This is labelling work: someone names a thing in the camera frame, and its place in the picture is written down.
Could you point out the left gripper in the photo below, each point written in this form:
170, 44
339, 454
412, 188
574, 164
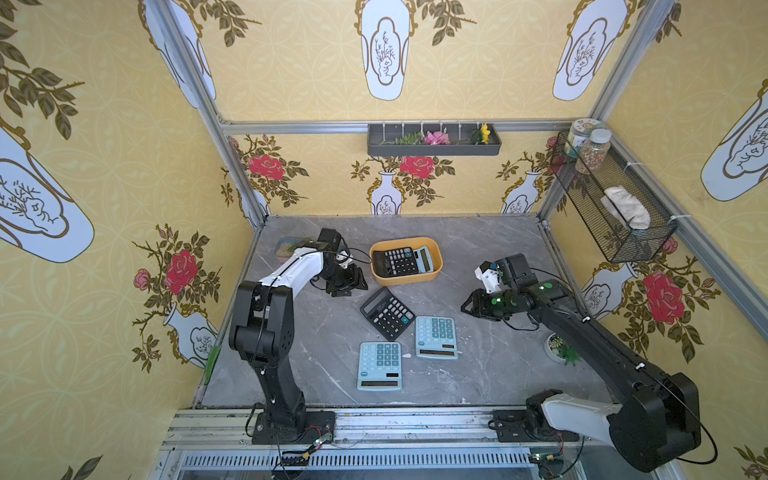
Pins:
351, 280

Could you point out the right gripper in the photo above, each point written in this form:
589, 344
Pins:
480, 303

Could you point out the black calculator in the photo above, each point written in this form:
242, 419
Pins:
387, 314
396, 263

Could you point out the teal calculator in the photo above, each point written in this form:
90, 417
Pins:
435, 338
423, 260
380, 367

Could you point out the yellow storage box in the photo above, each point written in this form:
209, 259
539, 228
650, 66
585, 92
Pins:
414, 243

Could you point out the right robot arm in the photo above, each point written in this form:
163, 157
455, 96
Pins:
655, 417

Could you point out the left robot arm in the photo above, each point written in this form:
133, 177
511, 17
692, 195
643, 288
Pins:
262, 330

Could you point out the small potted green plant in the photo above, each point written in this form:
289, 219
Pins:
559, 351

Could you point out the white crumpled cloth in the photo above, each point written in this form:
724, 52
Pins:
626, 208

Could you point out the yellow artificial flower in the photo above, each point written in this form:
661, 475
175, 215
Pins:
484, 134

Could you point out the pink artificial flower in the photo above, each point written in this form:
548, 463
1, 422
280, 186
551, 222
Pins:
437, 138

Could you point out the glass jar with beans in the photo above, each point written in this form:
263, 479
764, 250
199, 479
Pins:
594, 151

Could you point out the glass jar white lid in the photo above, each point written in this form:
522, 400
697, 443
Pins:
579, 132

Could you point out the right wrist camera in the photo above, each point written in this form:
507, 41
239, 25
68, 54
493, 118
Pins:
511, 272

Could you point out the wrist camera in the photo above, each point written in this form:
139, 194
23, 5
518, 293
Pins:
511, 272
335, 248

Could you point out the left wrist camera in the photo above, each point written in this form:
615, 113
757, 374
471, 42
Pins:
335, 248

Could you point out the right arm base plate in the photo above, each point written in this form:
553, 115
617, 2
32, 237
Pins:
526, 426

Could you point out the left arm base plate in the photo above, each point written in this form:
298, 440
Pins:
304, 429

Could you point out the grey wall shelf tray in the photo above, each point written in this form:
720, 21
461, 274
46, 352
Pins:
406, 139

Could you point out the black wire wall basket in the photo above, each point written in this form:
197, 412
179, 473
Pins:
606, 210

